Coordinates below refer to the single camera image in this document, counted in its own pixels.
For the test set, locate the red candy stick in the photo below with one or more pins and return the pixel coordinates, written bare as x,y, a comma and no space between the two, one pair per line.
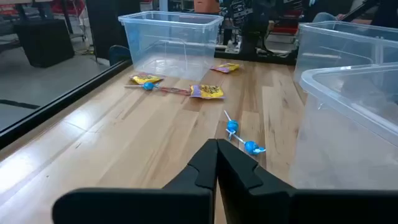
174,90

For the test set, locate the orange box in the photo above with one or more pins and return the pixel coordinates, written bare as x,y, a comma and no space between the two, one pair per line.
206,6

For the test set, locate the black cabinet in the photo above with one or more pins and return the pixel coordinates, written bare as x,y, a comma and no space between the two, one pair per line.
43,40

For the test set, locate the dark blue chair back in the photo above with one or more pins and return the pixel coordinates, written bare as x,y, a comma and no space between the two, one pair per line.
119,54

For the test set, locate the black pillar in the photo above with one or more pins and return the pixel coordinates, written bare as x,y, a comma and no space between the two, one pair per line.
105,25

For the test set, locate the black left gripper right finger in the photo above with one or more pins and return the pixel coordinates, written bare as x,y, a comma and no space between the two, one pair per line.
267,205

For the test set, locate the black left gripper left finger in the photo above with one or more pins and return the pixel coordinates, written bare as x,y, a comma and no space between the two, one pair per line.
174,205

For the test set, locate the yellow purple candy packet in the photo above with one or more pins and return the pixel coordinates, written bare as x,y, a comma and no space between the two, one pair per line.
206,91
226,67
146,78

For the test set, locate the person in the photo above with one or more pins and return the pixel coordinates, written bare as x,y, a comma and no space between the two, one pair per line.
323,17

